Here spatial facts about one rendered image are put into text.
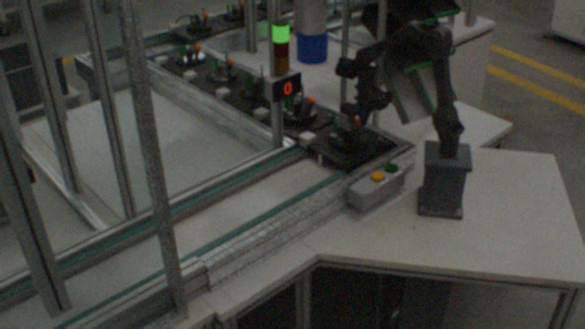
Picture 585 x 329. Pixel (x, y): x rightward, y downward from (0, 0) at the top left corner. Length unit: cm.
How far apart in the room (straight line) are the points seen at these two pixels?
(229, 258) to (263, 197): 32
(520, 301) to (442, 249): 121
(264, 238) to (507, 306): 155
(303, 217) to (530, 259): 69
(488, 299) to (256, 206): 145
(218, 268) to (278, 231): 21
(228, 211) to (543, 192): 108
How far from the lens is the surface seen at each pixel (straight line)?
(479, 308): 280
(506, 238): 183
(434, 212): 185
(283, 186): 185
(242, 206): 177
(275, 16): 176
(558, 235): 191
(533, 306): 289
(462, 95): 362
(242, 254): 158
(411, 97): 214
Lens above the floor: 199
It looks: 34 degrees down
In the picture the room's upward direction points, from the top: 1 degrees counter-clockwise
